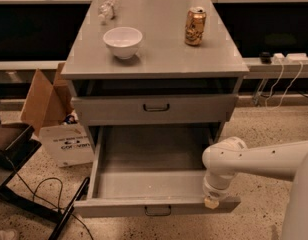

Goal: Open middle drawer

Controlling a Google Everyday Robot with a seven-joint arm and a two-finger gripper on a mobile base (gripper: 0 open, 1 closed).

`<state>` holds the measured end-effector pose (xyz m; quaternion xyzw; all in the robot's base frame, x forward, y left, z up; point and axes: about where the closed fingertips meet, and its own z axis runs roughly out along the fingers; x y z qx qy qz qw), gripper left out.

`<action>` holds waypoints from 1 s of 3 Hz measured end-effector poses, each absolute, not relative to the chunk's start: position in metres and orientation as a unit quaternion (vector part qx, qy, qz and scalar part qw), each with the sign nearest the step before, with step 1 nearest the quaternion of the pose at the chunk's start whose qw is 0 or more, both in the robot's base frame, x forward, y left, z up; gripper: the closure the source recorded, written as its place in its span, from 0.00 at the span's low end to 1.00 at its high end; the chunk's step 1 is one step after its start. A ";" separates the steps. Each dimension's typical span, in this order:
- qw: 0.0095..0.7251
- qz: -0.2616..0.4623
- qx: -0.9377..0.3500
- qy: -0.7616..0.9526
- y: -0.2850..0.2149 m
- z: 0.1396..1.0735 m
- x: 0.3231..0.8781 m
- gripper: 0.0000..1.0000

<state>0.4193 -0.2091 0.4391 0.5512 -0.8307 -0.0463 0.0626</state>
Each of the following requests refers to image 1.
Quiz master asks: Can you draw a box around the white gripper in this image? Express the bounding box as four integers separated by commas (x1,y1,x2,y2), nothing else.
203,171,235,210

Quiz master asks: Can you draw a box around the grey drawer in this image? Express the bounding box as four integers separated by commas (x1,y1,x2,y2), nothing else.
72,94,238,126
75,125,240,218

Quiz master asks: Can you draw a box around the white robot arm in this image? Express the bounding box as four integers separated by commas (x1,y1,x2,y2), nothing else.
202,137,308,240

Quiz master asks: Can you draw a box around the grey top drawer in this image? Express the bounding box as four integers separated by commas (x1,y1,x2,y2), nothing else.
72,94,238,126

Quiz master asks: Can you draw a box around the grey drawer cabinet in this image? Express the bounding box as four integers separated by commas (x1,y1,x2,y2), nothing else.
62,0,248,139

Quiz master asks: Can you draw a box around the black small device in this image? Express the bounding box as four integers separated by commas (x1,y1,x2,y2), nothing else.
259,52,272,64

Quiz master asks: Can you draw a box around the white power strip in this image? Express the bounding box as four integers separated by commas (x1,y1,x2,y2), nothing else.
272,53,308,64

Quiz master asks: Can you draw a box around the white ceramic bowl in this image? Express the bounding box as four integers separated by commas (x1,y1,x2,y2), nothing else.
103,27,143,59

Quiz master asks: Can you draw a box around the gold soda can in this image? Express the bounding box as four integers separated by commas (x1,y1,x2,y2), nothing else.
185,6,206,46

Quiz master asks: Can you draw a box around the brown cardboard box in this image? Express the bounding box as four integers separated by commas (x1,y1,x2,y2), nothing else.
20,62,96,168

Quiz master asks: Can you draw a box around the black metal stand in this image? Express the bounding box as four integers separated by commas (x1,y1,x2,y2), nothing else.
0,122,91,240

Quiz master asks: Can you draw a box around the white shoe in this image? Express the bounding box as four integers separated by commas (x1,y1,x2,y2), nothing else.
0,230,18,240

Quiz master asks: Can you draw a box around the clear plastic bottle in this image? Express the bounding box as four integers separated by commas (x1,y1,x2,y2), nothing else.
98,0,120,25

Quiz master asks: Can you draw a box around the black floor cable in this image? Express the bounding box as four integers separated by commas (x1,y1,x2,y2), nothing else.
5,157,95,240

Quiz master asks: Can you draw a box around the white hanging cable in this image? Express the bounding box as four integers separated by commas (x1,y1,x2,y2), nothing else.
263,61,305,110

